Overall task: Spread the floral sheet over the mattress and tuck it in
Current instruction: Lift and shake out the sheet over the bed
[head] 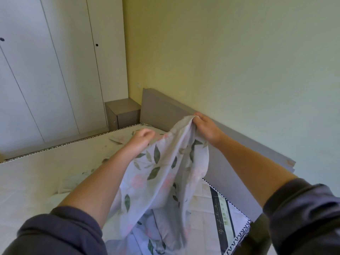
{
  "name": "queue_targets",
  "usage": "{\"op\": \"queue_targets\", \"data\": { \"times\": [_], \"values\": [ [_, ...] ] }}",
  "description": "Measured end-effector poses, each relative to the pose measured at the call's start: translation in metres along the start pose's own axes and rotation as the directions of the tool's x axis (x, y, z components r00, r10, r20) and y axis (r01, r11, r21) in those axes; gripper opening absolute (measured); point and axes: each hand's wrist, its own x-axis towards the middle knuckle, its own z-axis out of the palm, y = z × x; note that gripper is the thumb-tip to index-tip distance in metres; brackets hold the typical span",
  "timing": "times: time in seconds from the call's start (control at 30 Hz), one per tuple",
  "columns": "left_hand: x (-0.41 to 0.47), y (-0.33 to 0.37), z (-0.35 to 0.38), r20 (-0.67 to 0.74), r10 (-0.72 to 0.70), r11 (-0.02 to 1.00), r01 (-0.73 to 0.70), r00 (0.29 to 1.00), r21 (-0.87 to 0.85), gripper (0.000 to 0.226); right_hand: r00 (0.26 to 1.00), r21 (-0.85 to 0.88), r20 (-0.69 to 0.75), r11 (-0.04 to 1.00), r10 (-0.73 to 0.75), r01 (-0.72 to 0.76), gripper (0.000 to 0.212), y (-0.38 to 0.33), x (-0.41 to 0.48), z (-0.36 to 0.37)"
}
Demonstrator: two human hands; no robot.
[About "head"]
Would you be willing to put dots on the person's left hand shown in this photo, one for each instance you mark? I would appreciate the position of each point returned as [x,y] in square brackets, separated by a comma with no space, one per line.
[140,140]

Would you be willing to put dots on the person's right hand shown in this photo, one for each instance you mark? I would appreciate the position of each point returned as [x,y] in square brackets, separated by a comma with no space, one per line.
[208,128]

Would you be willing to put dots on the floral leaf print pillow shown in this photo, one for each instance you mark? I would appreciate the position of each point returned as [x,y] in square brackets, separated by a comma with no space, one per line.
[122,138]

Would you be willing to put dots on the grey headboard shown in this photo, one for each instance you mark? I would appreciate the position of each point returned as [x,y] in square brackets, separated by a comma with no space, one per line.
[164,114]

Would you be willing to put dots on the floral leaf print bed sheet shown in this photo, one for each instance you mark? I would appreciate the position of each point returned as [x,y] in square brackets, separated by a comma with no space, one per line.
[159,188]

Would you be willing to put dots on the white quilted mattress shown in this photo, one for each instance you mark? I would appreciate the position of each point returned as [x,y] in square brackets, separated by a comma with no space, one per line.
[32,183]

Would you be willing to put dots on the person's right forearm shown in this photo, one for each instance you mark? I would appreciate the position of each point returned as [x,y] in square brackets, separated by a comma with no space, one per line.
[252,167]

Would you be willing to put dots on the person's left forearm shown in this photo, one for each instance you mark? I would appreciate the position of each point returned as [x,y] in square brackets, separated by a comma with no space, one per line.
[101,183]

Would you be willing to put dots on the grey nightstand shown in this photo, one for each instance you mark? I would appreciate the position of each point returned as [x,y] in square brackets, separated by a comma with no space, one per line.
[124,108]

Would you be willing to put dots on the white wardrobe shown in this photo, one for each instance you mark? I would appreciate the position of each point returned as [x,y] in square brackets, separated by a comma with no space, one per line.
[39,76]

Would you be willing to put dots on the dark grey left sleeve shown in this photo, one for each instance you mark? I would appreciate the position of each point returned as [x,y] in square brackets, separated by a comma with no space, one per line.
[58,233]

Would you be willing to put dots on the dark grey sleeve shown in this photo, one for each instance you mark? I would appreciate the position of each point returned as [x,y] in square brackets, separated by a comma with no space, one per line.
[58,233]
[305,223]

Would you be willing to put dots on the dark grey right sleeve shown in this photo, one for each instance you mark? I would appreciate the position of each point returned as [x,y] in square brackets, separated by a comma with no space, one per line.
[305,223]

